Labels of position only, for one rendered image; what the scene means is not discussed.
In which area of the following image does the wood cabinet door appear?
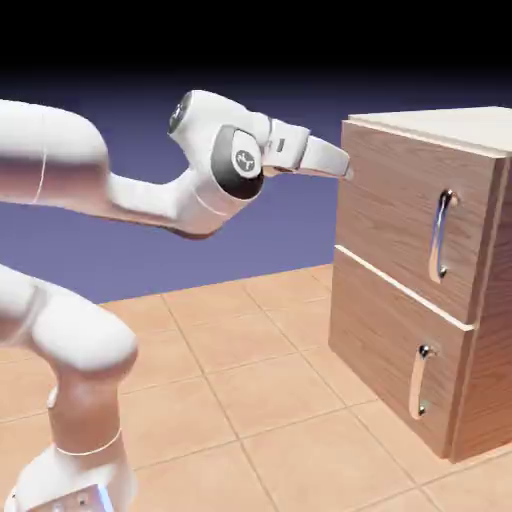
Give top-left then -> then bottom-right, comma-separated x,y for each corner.
327,246 -> 475,459
334,119 -> 506,325

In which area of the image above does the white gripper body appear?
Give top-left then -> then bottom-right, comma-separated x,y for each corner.
298,134 -> 350,180

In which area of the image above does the curved silver door handle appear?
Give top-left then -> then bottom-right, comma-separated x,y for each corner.
428,188 -> 460,284
408,342 -> 440,420

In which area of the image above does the light wood cabinet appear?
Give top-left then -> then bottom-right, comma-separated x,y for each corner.
327,105 -> 512,464

